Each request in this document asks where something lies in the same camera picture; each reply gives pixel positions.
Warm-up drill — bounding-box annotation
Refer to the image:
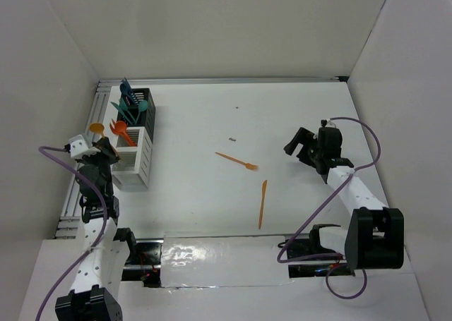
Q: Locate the dark blue knife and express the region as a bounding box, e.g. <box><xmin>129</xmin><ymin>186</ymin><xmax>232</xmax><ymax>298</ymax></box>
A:
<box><xmin>120</xmin><ymin>78</ymin><xmax>138</xmax><ymax>105</ymax></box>

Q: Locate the teal knife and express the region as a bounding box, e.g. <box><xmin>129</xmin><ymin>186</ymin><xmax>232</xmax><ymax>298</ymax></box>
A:
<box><xmin>110</xmin><ymin>102</ymin><xmax>133</xmax><ymax>125</ymax></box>

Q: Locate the red-orange fork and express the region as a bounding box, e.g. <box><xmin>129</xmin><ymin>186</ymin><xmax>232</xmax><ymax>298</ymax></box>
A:
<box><xmin>109</xmin><ymin>123</ymin><xmax>122</xmax><ymax>136</ymax></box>

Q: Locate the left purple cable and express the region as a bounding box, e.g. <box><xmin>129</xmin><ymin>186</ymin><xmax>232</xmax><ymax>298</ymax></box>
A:
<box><xmin>35</xmin><ymin>146</ymin><xmax>109</xmax><ymax>321</ymax></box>

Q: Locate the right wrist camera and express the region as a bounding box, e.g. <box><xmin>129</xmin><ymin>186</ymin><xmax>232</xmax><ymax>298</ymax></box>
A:
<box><xmin>321</xmin><ymin>119</ymin><xmax>337</xmax><ymax>128</ymax></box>

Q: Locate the purple cable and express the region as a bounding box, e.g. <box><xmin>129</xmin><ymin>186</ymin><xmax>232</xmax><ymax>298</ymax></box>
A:
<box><xmin>277</xmin><ymin>116</ymin><xmax>382</xmax><ymax>300</ymax></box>
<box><xmin>35</xmin><ymin>146</ymin><xmax>109</xmax><ymax>321</ymax></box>

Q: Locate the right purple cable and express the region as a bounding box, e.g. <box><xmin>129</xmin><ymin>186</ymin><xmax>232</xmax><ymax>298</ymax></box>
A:
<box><xmin>277</xmin><ymin>116</ymin><xmax>382</xmax><ymax>300</ymax></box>

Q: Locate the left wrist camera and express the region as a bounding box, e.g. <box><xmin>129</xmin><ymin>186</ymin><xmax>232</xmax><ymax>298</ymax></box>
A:
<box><xmin>69</xmin><ymin>133</ymin><xmax>99</xmax><ymax>159</ymax></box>

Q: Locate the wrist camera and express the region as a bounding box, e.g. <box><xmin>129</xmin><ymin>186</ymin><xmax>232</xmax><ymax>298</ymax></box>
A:
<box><xmin>321</xmin><ymin>119</ymin><xmax>337</xmax><ymax>128</ymax></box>
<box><xmin>69</xmin><ymin>133</ymin><xmax>99</xmax><ymax>159</ymax></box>

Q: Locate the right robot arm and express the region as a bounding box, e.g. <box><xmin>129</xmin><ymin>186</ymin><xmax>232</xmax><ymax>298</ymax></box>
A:
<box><xmin>284</xmin><ymin>127</ymin><xmax>404</xmax><ymax>270</ymax></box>

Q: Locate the teal spoon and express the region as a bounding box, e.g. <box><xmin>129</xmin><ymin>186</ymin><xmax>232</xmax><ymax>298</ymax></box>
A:
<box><xmin>135</xmin><ymin>100</ymin><xmax>148</xmax><ymax>124</ymax></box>

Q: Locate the yellow-orange spoon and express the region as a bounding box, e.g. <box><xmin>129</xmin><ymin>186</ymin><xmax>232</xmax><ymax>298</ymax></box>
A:
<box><xmin>89</xmin><ymin>123</ymin><xmax>105</xmax><ymax>138</ymax></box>

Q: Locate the teal fork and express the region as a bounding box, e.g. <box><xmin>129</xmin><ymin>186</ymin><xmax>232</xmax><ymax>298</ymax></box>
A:
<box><xmin>119</xmin><ymin>97</ymin><xmax>136</xmax><ymax>124</ymax></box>

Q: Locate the black and white utensil caddy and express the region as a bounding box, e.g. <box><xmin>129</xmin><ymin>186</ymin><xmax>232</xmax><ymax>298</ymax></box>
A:
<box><xmin>103</xmin><ymin>86</ymin><xmax>156</xmax><ymax>192</ymax></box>

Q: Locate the dark blue spoon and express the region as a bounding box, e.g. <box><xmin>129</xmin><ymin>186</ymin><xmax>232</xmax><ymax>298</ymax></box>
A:
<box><xmin>119</xmin><ymin>83</ymin><xmax>135</xmax><ymax>104</ymax></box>

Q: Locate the yellow-orange knife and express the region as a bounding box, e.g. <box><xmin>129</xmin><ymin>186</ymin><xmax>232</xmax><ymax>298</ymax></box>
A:
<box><xmin>258</xmin><ymin>180</ymin><xmax>268</xmax><ymax>230</ymax></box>

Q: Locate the red-orange spoon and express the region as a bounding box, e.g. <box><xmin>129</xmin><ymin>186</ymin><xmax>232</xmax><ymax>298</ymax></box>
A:
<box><xmin>114</xmin><ymin>121</ymin><xmax>136</xmax><ymax>147</ymax></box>

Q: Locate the dark blue fork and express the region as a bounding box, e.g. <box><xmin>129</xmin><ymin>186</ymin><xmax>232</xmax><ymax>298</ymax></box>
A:
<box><xmin>122</xmin><ymin>83</ymin><xmax>139</xmax><ymax>105</ymax></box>

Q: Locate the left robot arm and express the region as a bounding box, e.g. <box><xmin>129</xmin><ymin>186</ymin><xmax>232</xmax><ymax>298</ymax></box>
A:
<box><xmin>55</xmin><ymin>134</ymin><xmax>139</xmax><ymax>320</ymax></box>

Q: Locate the yellow-orange fork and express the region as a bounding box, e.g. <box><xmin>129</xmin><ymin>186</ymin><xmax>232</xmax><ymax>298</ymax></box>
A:
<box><xmin>215</xmin><ymin>152</ymin><xmax>258</xmax><ymax>171</ymax></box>

